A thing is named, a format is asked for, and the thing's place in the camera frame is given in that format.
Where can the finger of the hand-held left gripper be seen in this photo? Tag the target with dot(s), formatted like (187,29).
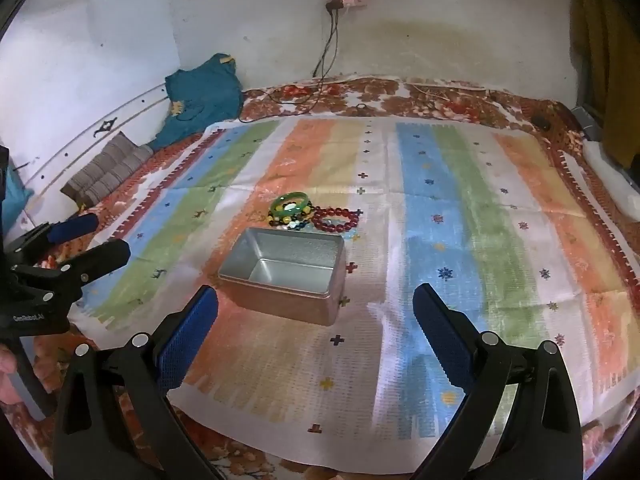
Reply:
(105,255)
(75,225)

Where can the small black object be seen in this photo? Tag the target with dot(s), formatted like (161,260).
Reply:
(541,121)

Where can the white pillow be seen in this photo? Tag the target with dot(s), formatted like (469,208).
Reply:
(612,180)

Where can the grey box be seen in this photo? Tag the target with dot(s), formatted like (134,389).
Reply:
(586,120)

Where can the person's left hand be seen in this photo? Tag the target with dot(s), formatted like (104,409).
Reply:
(5,362)

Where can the brown striped cushion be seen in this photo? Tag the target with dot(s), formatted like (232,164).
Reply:
(107,167)

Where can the teal cloth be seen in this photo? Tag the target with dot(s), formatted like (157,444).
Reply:
(205,95)

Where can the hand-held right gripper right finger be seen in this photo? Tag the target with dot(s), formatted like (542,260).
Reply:
(445,335)

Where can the silver metal tin box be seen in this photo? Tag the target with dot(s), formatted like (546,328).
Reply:
(295,305)

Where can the striped pastel mat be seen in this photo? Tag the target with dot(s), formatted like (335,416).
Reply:
(450,200)

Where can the black charger plug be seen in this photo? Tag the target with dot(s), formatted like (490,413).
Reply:
(333,6)

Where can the green bangle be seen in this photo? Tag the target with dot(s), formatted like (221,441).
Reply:
(276,204)

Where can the white panel with black emblem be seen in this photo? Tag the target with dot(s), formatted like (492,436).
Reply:
(65,145)

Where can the yellow curtain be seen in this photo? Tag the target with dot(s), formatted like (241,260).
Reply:
(605,60)

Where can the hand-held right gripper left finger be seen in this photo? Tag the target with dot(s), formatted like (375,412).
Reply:
(190,330)

